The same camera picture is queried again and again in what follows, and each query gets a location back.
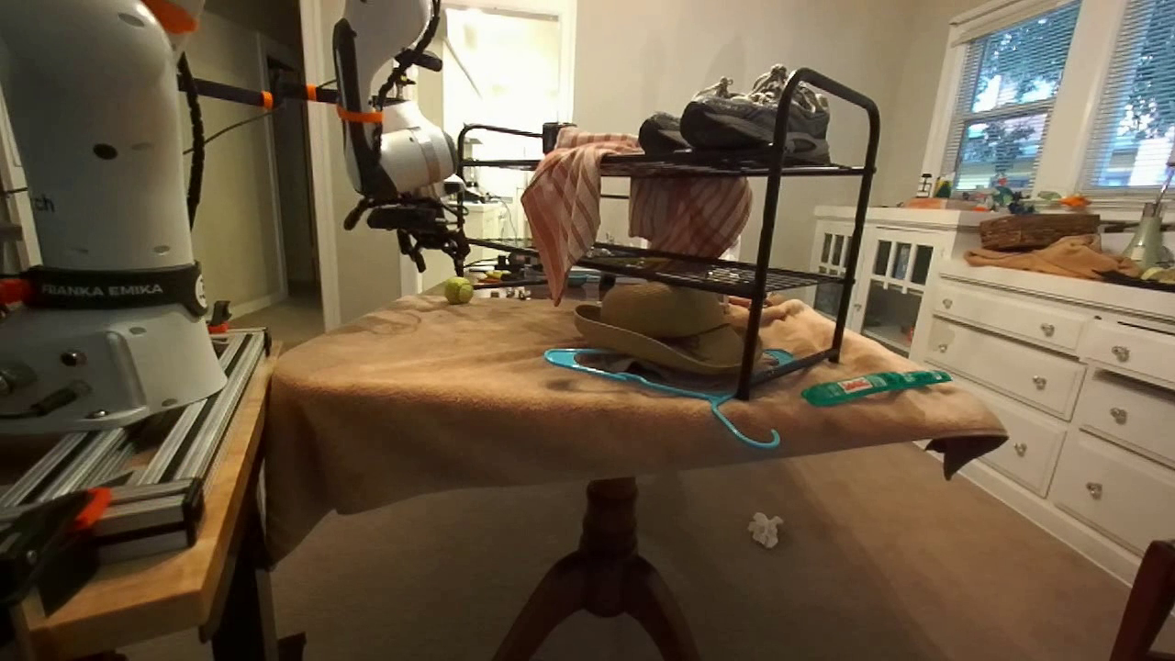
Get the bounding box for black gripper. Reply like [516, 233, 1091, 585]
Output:
[344, 196, 469, 268]

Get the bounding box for yellow-green tennis ball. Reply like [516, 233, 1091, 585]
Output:
[440, 277, 475, 305]

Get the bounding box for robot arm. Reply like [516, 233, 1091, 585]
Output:
[0, 0, 467, 438]

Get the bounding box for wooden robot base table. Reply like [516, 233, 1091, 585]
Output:
[3, 327, 278, 661]

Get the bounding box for brown tablecloth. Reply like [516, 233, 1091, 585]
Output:
[265, 298, 1005, 554]

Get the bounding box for orange white checkered cloth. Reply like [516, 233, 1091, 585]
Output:
[521, 130, 753, 301]

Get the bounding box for tan straw hat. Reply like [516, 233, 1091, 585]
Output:
[573, 282, 745, 376]

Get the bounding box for white blue sneakers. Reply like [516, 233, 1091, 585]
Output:
[641, 68, 829, 164]

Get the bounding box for green plastic clip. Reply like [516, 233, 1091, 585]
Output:
[802, 371, 950, 409]

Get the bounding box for crumpled white paper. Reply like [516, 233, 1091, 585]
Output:
[751, 516, 781, 546]

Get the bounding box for brown cloth on dresser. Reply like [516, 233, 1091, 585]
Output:
[965, 212, 1122, 278]

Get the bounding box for white dresser with drawers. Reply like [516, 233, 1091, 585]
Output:
[811, 206, 1175, 579]

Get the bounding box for black wire shelf rack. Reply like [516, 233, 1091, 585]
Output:
[452, 68, 885, 404]

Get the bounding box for wooden pedestal table leg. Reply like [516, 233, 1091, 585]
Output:
[491, 479, 701, 661]

